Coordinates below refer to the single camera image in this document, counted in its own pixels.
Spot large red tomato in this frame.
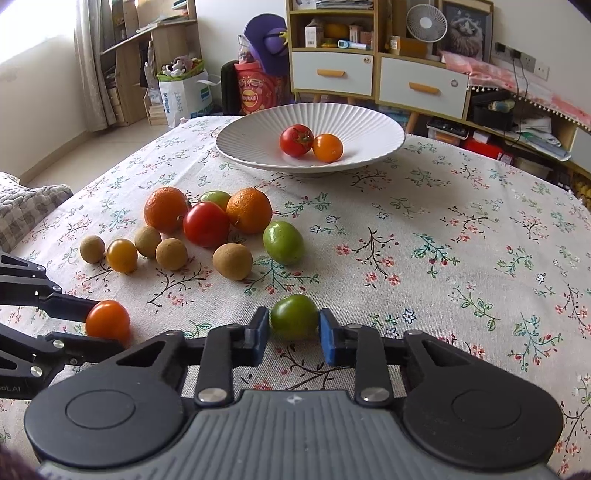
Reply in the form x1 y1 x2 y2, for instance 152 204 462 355
183 201 230 248

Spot red box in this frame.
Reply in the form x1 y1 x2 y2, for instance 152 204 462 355
464 136 515 163

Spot orange cherry tomato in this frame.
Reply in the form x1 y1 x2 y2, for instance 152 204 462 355
85 300 131 344
312 133 344 163

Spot white ribbed plate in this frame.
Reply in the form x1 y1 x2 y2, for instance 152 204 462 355
215 103 406 174

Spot white desk fan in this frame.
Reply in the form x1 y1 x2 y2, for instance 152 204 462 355
406 4 448 61

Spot beige curtain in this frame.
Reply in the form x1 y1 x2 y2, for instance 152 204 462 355
74 0 118 132

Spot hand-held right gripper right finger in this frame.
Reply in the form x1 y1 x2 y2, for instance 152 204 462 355
320 308 474 408

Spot white paper bag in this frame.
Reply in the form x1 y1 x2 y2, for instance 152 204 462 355
158 69 215 129

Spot pale green tomato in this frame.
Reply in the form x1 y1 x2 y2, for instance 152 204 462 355
198 189 232 212

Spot floral tablecloth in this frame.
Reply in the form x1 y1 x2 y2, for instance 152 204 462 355
0 114 591 480

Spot framed cat picture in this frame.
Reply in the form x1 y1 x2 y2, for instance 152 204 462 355
438 0 494 63

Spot low wooden drawer cabinet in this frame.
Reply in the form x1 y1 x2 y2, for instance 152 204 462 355
375 50 474 136

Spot orange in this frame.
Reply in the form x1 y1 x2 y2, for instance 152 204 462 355
143 186 191 234
226 187 273 234

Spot pink cloth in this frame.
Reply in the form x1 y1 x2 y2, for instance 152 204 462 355
441 51 591 132

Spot light green jujube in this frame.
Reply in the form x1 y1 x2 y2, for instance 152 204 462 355
263 220 305 266

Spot red bucket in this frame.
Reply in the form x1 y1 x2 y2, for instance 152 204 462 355
234 61 291 116

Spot grey quilted cushion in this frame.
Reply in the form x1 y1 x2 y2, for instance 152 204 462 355
0 172 74 252

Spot wooden bookshelf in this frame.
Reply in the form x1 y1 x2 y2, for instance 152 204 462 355
99 0 199 125

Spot black box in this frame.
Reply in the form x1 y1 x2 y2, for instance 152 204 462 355
471 90 515 132

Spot tall wooden shelf cabinet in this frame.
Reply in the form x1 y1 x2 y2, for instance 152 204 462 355
285 0 378 108

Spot black cable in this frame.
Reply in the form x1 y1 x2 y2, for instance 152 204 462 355
512 58 530 100

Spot purple hat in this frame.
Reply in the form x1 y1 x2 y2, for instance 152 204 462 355
243 14 293 77

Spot grey wall socket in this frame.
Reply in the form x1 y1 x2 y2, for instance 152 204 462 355
494 41 537 70

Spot brown longan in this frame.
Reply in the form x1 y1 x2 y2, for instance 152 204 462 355
134 226 162 258
212 243 254 281
155 237 188 271
79 235 106 264

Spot black bag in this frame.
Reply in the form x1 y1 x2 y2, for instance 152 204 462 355
221 60 243 116

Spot white storage box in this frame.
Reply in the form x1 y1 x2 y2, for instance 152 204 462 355
427 117 469 144

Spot dark green tomato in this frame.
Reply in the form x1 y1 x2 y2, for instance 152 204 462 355
270 294 320 341

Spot red tomato with stem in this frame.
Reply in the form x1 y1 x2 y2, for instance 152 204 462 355
279 124 315 158

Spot plush toys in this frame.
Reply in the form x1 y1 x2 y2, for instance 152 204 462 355
161 55 204 77

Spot yellow cherry tomato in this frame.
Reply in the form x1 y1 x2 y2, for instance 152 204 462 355
106 239 139 273

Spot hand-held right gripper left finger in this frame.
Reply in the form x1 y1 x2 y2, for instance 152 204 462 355
117 307 271 408

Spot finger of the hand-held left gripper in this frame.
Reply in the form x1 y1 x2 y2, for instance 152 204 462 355
0 251 99 324
0 322 126 384

